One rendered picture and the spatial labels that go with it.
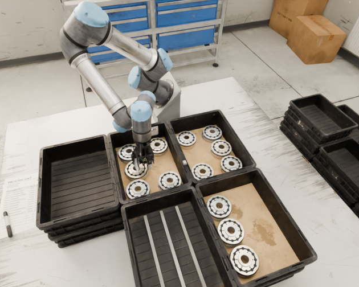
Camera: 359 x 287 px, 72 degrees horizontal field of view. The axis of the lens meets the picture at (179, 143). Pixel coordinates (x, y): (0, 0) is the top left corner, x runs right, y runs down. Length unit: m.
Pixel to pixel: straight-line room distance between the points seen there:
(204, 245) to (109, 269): 0.40
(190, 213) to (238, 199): 0.22
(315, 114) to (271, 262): 1.45
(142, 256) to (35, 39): 3.28
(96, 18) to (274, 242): 1.09
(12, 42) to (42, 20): 0.48
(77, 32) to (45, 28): 2.68
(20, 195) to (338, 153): 2.07
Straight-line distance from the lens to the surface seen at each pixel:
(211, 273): 1.00
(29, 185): 1.49
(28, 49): 3.92
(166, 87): 1.47
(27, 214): 1.39
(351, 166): 2.15
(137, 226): 1.06
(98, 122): 1.66
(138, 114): 0.91
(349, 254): 1.36
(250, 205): 1.13
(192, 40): 3.20
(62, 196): 1.21
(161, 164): 1.20
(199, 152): 1.25
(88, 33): 1.11
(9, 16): 3.78
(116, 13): 2.84
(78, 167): 1.28
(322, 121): 2.21
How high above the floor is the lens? 1.79
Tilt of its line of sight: 49 degrees down
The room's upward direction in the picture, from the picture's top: 1 degrees clockwise
